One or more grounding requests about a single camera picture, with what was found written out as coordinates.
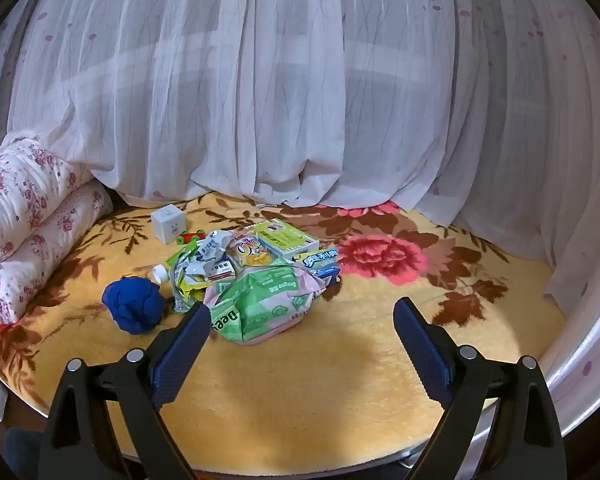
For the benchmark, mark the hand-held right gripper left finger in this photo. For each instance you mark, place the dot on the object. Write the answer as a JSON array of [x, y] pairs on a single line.
[[180, 355]]

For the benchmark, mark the folded pink floral quilt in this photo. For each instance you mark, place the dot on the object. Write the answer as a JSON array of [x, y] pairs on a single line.
[[25, 195]]

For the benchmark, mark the white sheer floral curtain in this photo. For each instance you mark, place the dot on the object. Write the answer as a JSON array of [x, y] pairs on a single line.
[[300, 85]]

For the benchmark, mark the white bottle cap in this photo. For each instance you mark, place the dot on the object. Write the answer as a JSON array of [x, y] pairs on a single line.
[[159, 274]]

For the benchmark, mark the red and white small box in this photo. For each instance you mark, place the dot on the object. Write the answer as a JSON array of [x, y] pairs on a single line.
[[224, 271]]

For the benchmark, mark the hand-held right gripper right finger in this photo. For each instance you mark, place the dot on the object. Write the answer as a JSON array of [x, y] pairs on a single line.
[[425, 345]]

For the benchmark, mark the yellow floral plush blanket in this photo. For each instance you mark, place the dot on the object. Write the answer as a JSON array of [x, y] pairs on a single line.
[[330, 385]]

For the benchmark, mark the light green carton box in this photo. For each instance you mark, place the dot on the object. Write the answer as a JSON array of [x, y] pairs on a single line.
[[285, 237]]

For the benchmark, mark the red and green toy car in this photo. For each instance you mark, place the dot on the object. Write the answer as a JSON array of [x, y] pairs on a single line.
[[187, 238]]

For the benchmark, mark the crumpled blue cloth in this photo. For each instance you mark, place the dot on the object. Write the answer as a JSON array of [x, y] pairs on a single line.
[[132, 305]]

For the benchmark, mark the blue and yellow small box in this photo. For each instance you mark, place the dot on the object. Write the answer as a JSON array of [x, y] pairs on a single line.
[[320, 260]]

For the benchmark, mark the orange snack wrapper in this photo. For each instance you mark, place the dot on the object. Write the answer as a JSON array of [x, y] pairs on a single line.
[[247, 252]]

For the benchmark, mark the white cube box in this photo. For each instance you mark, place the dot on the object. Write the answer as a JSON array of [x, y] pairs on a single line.
[[167, 225]]

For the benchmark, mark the green and pink plastic bag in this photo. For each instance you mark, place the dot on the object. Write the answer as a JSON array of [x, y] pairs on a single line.
[[265, 300]]

